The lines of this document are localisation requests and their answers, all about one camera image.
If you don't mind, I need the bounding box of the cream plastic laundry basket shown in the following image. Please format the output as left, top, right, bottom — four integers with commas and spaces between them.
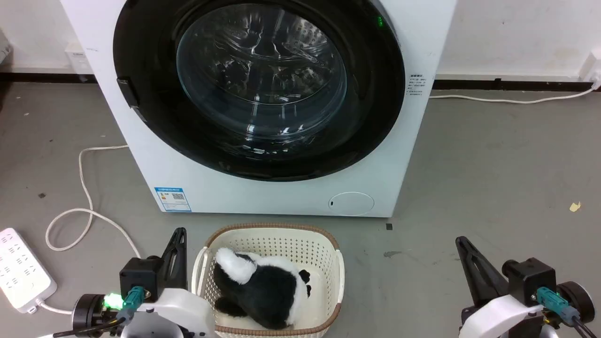
192, 223, 346, 338

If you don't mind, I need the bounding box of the white wall socket box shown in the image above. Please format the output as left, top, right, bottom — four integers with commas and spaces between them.
65, 42, 92, 75

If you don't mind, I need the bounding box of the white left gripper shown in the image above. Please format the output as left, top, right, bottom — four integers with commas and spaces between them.
122, 228, 217, 338

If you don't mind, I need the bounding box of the teal plug black left cable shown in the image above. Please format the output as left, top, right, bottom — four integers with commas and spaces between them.
53, 285, 147, 338

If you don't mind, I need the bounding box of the white front-load washing machine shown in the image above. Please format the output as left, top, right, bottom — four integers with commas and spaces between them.
60, 0, 457, 218

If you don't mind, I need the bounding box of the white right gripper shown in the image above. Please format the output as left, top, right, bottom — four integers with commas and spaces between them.
455, 236, 560, 338

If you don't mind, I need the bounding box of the teal plug black right cable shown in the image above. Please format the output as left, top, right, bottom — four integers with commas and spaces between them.
536, 287, 601, 338

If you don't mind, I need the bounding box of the round white filter cover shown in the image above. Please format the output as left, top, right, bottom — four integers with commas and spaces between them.
328, 192, 375, 216

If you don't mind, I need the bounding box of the white power strip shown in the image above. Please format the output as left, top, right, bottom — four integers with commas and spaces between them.
0, 228, 58, 314

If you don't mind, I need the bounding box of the small white text sticker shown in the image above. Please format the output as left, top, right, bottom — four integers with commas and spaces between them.
408, 74, 427, 97

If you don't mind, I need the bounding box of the white power strip cable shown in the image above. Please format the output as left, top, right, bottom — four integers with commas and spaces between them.
35, 145, 141, 316

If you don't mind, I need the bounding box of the black round washing machine door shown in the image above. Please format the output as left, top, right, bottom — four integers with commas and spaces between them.
113, 0, 406, 182

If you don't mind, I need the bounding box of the blue energy label sticker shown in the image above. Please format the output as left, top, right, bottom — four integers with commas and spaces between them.
154, 187, 192, 213

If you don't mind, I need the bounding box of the teal plug black cable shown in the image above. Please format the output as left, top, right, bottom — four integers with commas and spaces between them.
536, 287, 601, 338
53, 285, 147, 338

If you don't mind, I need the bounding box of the black and white panda plush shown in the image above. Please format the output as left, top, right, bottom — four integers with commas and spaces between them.
214, 247, 312, 330

